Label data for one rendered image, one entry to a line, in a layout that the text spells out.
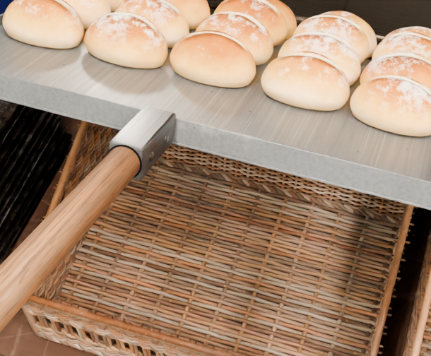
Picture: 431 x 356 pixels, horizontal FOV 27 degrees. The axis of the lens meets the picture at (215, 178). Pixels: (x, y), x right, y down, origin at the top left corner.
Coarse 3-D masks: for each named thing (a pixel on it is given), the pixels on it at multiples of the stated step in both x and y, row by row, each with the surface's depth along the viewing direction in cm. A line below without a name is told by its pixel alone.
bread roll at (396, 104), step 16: (368, 80) 95; (384, 80) 94; (400, 80) 93; (352, 96) 96; (368, 96) 94; (384, 96) 93; (400, 96) 93; (416, 96) 93; (352, 112) 97; (368, 112) 94; (384, 112) 93; (400, 112) 93; (416, 112) 92; (384, 128) 94; (400, 128) 93; (416, 128) 93
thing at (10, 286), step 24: (96, 168) 74; (120, 168) 74; (72, 192) 70; (96, 192) 70; (120, 192) 75; (48, 216) 66; (72, 216) 66; (96, 216) 69; (24, 240) 63; (48, 240) 63; (72, 240) 66; (24, 264) 60; (48, 264) 62; (0, 288) 58; (24, 288) 59; (0, 312) 56
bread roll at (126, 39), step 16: (112, 16) 100; (128, 16) 100; (96, 32) 100; (112, 32) 99; (128, 32) 99; (144, 32) 99; (160, 32) 101; (96, 48) 100; (112, 48) 99; (128, 48) 99; (144, 48) 99; (160, 48) 100; (128, 64) 100; (144, 64) 100; (160, 64) 101
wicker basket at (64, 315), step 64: (64, 192) 144; (128, 192) 163; (192, 192) 162; (256, 192) 162; (320, 192) 159; (128, 256) 156; (192, 256) 155; (256, 256) 154; (320, 256) 154; (384, 256) 154; (64, 320) 138; (128, 320) 149; (192, 320) 148; (256, 320) 148; (320, 320) 147; (384, 320) 129
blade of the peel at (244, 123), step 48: (0, 48) 101; (48, 48) 103; (0, 96) 90; (48, 96) 88; (96, 96) 93; (144, 96) 94; (192, 96) 96; (240, 96) 98; (192, 144) 86; (240, 144) 84; (288, 144) 89; (336, 144) 90; (384, 144) 92; (384, 192) 82
